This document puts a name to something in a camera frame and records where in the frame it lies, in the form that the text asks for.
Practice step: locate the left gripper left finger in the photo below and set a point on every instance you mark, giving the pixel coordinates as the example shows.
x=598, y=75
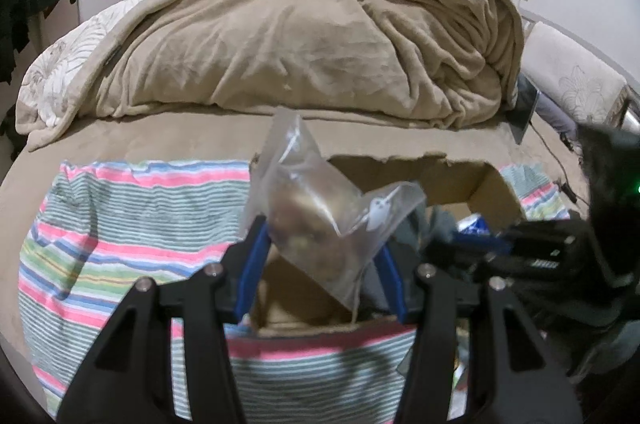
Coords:
x=126, y=375

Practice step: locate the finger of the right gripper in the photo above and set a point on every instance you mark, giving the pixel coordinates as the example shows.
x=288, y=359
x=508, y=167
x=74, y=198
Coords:
x=475, y=269
x=483, y=243

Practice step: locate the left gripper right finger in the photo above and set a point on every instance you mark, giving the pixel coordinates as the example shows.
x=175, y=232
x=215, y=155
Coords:
x=512, y=377

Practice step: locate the blue plastic pouch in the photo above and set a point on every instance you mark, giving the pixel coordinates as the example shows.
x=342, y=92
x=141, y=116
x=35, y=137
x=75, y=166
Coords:
x=474, y=224

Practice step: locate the dark grey sock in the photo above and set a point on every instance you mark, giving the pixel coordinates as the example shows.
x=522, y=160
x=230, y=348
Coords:
x=423, y=226

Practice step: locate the clear bag with contents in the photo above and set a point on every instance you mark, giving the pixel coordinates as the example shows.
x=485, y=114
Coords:
x=317, y=218

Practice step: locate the striped colourful towel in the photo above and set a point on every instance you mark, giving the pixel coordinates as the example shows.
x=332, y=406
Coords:
x=103, y=226

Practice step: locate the tablet on stand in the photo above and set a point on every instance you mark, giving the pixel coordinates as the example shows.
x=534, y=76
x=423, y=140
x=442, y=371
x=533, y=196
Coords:
x=522, y=113

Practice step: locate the brown cardboard box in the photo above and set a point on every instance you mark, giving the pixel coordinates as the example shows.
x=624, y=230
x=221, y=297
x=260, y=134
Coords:
x=289, y=303

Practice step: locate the white floral headboard cushion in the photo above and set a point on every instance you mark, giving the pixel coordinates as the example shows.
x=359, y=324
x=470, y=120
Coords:
x=575, y=85

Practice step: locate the beige plush blanket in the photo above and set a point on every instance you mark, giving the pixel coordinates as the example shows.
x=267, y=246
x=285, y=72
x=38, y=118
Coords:
x=446, y=64

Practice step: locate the white floral pillow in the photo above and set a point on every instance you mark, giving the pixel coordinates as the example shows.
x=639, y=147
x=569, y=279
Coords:
x=43, y=96

